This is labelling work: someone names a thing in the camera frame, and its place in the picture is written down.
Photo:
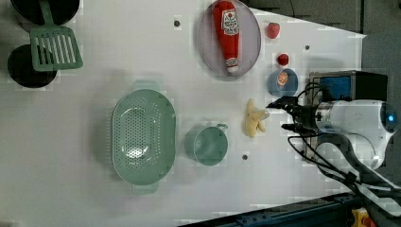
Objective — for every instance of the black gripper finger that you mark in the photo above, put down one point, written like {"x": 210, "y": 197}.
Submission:
{"x": 284, "y": 103}
{"x": 290, "y": 127}

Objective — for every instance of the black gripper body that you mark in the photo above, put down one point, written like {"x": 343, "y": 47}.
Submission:
{"x": 304, "y": 118}

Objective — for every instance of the yellow plush peeled banana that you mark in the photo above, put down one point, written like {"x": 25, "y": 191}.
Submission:
{"x": 254, "y": 119}

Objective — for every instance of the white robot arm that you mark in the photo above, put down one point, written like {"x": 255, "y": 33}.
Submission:
{"x": 351, "y": 138}

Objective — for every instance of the black toaster oven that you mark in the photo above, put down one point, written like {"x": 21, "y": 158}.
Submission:
{"x": 350, "y": 85}

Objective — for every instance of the blue bowl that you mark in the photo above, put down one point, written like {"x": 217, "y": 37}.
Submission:
{"x": 289, "y": 89}

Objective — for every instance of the orange slice toy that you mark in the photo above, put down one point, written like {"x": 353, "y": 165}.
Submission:
{"x": 282, "y": 78}

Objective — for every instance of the red strawberry toy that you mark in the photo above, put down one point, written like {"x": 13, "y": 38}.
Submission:
{"x": 283, "y": 59}

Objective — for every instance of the pink-red strawberry toy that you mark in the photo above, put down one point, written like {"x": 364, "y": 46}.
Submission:
{"x": 273, "y": 30}

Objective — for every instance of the grey round plate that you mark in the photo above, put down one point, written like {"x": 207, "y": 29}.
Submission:
{"x": 249, "y": 41}

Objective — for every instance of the red plush ketchup bottle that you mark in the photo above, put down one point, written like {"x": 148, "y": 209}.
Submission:
{"x": 227, "y": 30}

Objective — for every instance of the green perforated colander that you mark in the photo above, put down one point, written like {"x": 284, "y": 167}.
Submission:
{"x": 143, "y": 137}

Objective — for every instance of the green slotted spatula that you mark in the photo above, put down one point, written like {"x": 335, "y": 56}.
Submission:
{"x": 53, "y": 47}

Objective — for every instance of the green cup with handle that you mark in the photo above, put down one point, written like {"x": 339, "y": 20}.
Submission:
{"x": 207, "y": 145}

